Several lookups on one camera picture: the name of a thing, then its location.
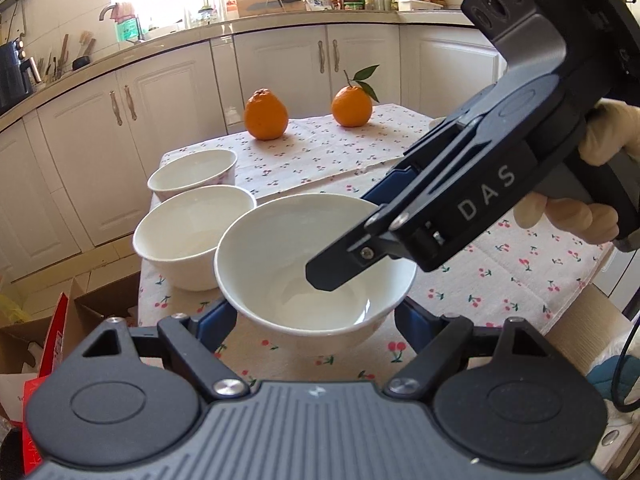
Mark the white bowl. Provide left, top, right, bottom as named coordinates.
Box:
left=214, top=193, right=416, bottom=356
left=148, top=148, right=238, bottom=202
left=132, top=184, right=257, bottom=292

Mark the red carton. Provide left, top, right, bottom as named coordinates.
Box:
left=22, top=292, right=70, bottom=474

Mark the white plate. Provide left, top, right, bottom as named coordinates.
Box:
left=428, top=117, right=446, bottom=129

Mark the gloved right hand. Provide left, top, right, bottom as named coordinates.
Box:
left=513, top=97, right=640, bottom=245

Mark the cherry print tablecloth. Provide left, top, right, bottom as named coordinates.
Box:
left=136, top=103, right=614, bottom=386

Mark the orange without leaf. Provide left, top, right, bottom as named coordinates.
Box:
left=244, top=89, right=288, bottom=141

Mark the orange with green leaves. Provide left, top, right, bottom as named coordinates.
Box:
left=331, top=64, right=380, bottom=128

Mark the cardboard box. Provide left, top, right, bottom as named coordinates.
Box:
left=1, top=272, right=140, bottom=374

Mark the black air fryer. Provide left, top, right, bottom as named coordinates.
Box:
left=0, top=39, right=41, bottom=114

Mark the chrome kitchen faucet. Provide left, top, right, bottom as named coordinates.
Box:
left=99, top=2, right=144, bottom=44

